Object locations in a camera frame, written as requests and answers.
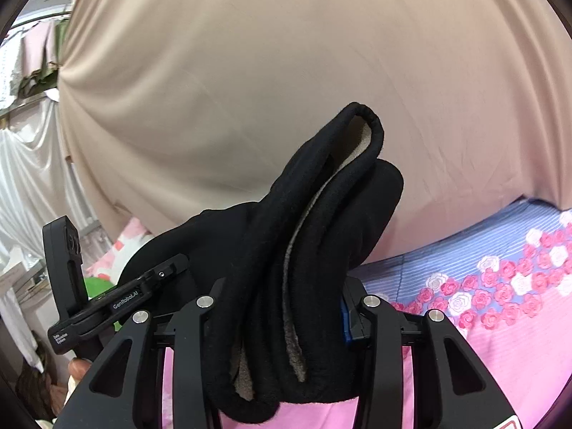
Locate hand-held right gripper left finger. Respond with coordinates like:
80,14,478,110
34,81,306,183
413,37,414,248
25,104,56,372
53,277,230,429

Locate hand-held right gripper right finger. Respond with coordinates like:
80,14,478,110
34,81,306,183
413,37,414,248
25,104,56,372
340,277,519,429

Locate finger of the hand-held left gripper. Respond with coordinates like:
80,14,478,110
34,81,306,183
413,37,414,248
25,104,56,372
88,254,189,321

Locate black pants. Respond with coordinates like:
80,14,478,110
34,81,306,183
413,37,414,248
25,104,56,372
118,102,405,425

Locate person's left hand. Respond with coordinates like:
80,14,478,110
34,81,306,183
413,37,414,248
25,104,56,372
67,359,95,383

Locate green plush toy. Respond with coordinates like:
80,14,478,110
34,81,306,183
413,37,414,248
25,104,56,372
85,276,119,301

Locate white cat face pillow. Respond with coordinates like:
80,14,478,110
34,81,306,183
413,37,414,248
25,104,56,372
86,216,156,283

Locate white translucent curtain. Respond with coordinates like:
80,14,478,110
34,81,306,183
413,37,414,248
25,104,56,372
0,96,97,369

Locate dark brown cloth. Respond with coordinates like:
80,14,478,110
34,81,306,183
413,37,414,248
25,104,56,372
15,328,61,418

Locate pink floral bed sheet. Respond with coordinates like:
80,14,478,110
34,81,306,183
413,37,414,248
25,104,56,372
158,197,572,429

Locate pink hanging cloth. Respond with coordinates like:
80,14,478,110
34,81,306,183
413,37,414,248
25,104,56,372
19,17,69,97

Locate beige cloth drape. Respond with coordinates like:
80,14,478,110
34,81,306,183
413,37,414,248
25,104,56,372
57,0,572,265

